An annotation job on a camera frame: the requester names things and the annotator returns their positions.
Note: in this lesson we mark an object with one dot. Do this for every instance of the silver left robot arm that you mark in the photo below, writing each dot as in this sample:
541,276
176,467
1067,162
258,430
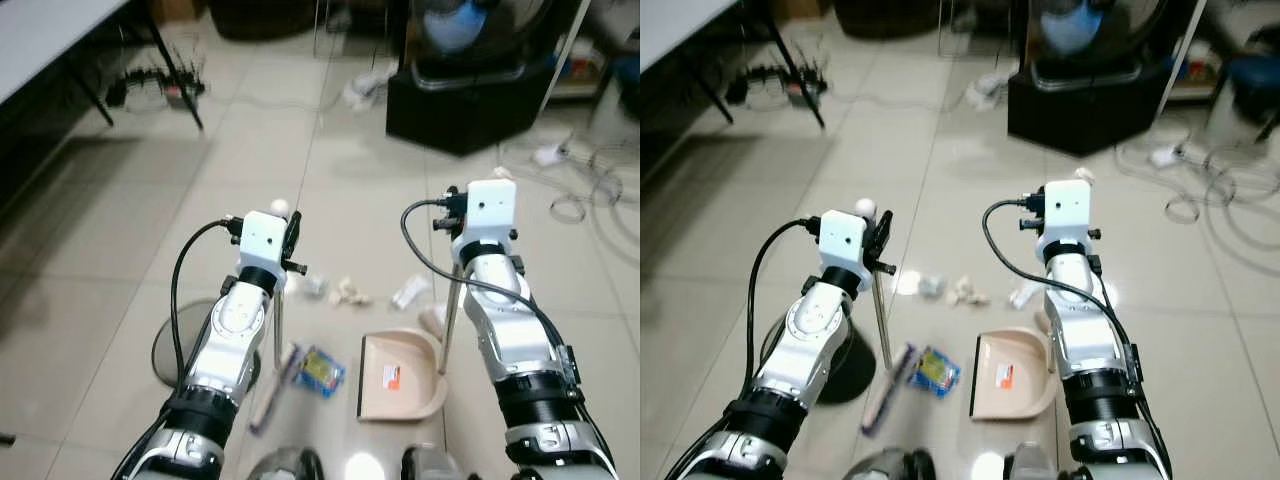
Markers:
228,340
805,335

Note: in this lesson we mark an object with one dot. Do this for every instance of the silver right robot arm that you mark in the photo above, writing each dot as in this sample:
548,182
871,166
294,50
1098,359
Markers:
505,320
1085,320

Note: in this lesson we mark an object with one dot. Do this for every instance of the small grey crumpled paper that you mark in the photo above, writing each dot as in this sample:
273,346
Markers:
932,287
316,286

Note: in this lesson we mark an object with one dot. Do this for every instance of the beige crumpled paper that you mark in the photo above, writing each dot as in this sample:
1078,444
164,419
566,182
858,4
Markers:
966,291
352,292

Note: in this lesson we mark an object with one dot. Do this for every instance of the white flat wrapper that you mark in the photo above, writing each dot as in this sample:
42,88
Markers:
1025,293
411,292

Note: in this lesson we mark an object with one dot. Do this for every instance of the blue snack packet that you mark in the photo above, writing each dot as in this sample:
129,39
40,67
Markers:
322,372
938,372

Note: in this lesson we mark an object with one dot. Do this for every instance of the black round waste bin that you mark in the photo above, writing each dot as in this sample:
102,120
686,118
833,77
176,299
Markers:
170,350
860,375

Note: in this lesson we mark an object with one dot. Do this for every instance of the white crumpled bag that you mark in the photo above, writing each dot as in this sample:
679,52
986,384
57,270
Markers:
985,92
368,90

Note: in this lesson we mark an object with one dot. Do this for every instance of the black slanted table leg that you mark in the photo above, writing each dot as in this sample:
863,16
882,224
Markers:
800,85
180,85

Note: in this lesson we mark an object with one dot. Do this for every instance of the black power strip with plugs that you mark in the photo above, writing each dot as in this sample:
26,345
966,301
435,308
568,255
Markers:
775,85
160,92

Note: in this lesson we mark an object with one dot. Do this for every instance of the dark round basket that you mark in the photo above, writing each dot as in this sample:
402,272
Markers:
885,16
260,18

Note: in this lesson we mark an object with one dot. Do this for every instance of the robot left leg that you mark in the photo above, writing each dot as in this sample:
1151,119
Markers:
285,466
890,466

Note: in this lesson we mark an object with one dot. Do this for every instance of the robot leg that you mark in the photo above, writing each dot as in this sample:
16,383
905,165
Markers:
285,466
890,466
1030,463
430,465

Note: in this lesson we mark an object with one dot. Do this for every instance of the robot right leg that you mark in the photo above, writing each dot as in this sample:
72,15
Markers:
1030,463
430,465

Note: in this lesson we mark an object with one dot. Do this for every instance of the white power adapter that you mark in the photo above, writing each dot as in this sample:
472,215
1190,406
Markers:
550,154
1166,156

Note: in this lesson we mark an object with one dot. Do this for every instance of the white table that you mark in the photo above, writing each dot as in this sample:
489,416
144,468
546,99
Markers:
45,35
675,25

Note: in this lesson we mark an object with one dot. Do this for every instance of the blue round container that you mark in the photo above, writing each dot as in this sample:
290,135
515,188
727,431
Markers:
628,80
1255,80

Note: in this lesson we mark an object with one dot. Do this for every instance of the white slanted pole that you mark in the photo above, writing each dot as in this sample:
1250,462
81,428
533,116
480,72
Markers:
563,60
1187,45

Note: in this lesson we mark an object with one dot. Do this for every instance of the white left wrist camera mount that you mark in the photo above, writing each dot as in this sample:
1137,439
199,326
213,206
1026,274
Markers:
842,240
262,240

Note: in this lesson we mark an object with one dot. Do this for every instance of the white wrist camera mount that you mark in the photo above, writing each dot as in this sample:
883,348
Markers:
842,240
1066,215
490,215
262,240

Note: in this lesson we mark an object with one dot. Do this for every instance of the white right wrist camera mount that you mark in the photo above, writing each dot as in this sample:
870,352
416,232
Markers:
1066,215
490,215

